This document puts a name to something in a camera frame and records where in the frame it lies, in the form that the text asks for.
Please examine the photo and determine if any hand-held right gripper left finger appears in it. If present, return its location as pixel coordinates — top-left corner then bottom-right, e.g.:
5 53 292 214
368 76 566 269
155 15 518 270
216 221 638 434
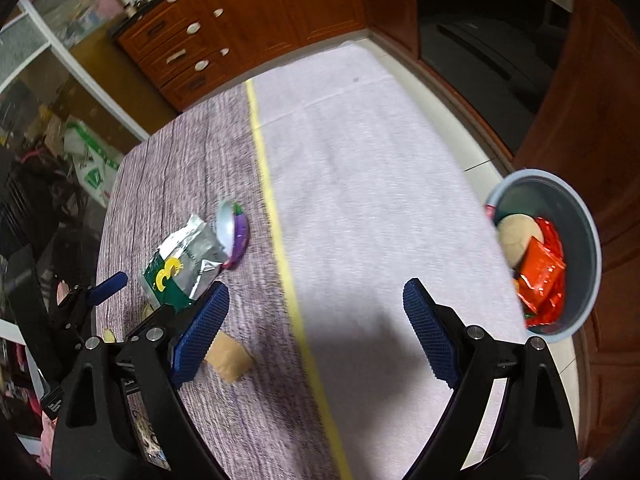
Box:
50 280 231 480

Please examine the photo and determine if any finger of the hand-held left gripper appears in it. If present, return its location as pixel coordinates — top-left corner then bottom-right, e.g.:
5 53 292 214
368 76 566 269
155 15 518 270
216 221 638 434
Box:
85 271 129 308
125 304 177 342

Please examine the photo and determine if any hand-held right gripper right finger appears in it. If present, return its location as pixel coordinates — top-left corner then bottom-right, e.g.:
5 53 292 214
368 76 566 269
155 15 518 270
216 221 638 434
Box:
402 277 581 480

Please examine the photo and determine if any green silver snack packet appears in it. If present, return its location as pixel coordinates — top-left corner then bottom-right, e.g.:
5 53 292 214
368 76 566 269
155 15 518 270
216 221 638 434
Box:
141 214 224 311

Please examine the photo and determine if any grey-blue trash bin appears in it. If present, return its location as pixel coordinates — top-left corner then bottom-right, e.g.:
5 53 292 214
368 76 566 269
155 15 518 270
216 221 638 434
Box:
483 168 601 345

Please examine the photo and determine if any brown paper piece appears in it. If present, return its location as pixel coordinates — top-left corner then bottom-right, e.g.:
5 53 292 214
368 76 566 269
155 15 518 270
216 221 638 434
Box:
206 331 254 383

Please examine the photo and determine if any purple round snack cup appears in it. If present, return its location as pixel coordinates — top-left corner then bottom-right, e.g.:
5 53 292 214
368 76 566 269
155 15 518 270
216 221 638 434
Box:
216 200 251 270

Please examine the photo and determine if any orange snack packet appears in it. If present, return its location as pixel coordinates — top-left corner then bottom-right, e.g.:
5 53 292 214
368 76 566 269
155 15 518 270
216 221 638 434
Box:
519 237 567 314

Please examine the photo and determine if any beige round ball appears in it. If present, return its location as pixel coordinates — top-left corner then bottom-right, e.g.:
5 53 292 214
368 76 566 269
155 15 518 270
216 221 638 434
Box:
496 214 545 270

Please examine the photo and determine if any green white printed bag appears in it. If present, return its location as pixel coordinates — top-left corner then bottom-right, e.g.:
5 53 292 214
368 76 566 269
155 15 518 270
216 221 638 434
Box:
64 116 124 207

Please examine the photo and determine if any yellow tape line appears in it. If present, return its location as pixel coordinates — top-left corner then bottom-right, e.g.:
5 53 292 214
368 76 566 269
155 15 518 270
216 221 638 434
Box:
245 81 353 480

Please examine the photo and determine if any red crinkled snack packet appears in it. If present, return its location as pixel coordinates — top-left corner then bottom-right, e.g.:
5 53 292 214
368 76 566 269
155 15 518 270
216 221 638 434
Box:
534 217 566 261

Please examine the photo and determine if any grey woven tablecloth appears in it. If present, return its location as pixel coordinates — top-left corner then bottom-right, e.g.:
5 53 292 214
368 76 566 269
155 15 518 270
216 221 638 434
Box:
95 42 531 480

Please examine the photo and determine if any white framed glass door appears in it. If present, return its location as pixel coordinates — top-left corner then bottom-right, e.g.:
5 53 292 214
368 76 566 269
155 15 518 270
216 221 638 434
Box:
0 0 151 161

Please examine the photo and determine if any wooden drawer cabinet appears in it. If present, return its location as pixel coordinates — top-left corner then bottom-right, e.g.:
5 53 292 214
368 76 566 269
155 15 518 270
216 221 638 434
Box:
112 0 242 112

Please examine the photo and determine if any wooden cabinet beside oven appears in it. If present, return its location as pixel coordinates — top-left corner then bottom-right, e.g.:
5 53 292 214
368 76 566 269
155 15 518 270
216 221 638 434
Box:
514 0 640 461

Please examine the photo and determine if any black built-in oven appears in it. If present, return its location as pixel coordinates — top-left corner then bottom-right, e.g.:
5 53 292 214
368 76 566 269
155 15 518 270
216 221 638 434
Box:
412 0 576 157

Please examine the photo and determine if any wooden two-door cabinet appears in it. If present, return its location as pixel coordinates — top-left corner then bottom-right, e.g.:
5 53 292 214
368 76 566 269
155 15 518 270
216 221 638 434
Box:
195 0 370 68

